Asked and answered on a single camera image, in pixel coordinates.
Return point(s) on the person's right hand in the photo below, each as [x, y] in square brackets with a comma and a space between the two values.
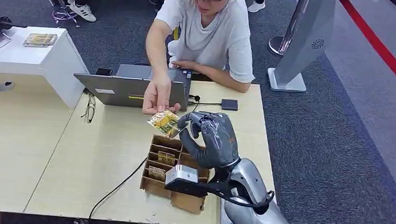
[157, 95]

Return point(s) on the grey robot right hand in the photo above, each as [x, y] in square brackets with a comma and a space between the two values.
[217, 140]

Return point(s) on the person's left hand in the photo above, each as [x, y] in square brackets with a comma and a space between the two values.
[183, 65]

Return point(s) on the yellow printed card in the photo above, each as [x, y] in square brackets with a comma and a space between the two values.
[163, 122]

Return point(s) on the dark grey adapter hub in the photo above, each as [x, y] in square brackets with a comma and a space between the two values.
[229, 105]

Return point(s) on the grey laptop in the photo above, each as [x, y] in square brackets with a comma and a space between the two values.
[116, 90]

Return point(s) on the black-rimmed eyeglasses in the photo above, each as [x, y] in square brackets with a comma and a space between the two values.
[90, 110]

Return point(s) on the wooden card box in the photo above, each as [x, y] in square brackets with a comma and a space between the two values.
[157, 188]

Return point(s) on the pale grey card reader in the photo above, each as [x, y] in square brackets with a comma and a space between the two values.
[225, 219]

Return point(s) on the white cabinet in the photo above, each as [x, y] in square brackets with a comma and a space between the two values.
[56, 64]

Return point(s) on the chrome stool base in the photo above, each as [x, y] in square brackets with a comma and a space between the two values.
[64, 13]

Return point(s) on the grey kiosk stand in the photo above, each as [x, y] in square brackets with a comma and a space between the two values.
[305, 38]

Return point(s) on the yellow card pack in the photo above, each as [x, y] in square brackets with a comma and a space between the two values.
[40, 40]

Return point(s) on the red barrier belt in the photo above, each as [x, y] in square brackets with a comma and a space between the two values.
[380, 48]

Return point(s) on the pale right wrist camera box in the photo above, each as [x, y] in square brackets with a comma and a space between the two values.
[182, 177]

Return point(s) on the chrome stanchion post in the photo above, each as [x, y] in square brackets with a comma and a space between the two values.
[286, 37]

